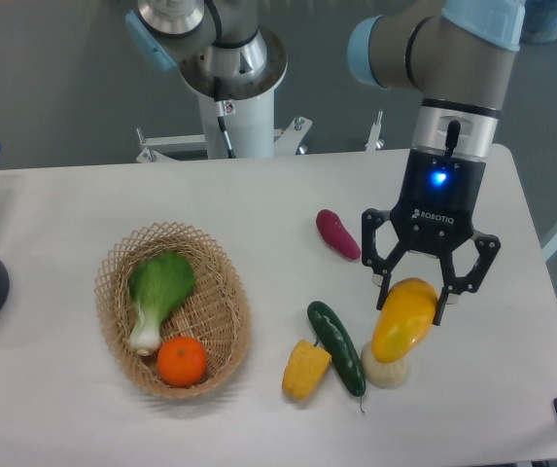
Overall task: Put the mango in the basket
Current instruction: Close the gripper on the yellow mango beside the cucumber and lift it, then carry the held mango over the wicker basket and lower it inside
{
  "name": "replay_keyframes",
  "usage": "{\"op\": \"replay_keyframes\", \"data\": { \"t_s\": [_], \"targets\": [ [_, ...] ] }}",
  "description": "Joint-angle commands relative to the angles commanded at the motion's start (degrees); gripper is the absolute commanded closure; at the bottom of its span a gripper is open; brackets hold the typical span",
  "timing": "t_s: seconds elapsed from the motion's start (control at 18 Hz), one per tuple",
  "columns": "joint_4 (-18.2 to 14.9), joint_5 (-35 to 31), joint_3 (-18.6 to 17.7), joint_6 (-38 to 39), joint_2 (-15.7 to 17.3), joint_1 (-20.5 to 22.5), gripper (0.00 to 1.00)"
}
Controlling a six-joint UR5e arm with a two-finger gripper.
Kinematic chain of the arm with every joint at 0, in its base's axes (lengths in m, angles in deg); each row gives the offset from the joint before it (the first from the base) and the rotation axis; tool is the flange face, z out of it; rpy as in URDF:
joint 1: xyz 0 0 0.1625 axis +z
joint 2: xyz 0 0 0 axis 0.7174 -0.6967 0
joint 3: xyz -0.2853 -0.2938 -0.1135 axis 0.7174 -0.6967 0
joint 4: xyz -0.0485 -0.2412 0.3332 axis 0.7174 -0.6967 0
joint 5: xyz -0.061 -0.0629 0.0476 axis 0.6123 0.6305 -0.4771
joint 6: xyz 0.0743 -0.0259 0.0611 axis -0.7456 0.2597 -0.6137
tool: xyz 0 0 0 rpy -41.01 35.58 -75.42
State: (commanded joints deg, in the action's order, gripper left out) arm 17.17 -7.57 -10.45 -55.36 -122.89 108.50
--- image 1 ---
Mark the green bok choy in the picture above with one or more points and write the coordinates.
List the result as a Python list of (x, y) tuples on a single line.
[(157, 286)]

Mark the white garlic bulb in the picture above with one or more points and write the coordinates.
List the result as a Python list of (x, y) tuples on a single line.
[(384, 375)]

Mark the yellow orange mango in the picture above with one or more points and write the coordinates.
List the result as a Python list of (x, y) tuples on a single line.
[(405, 319)]

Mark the yellow bell pepper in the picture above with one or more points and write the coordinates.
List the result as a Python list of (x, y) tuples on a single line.
[(305, 369)]

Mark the orange tangerine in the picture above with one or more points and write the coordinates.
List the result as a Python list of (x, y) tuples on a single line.
[(182, 361)]

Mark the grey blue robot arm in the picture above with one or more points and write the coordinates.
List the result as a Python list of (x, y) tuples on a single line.
[(459, 55)]

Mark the dark green cucumber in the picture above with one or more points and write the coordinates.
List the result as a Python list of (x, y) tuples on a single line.
[(334, 337)]

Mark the purple sweet potato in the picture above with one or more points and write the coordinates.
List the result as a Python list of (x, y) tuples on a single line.
[(335, 235)]

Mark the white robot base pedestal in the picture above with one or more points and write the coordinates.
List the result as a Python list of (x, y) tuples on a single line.
[(229, 61)]

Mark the woven wicker basket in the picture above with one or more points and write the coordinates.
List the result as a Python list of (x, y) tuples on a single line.
[(215, 313)]

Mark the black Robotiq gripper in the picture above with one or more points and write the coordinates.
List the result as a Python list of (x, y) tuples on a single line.
[(432, 216)]

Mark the blue plastic bag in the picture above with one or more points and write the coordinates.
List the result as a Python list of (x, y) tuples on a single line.
[(540, 22)]

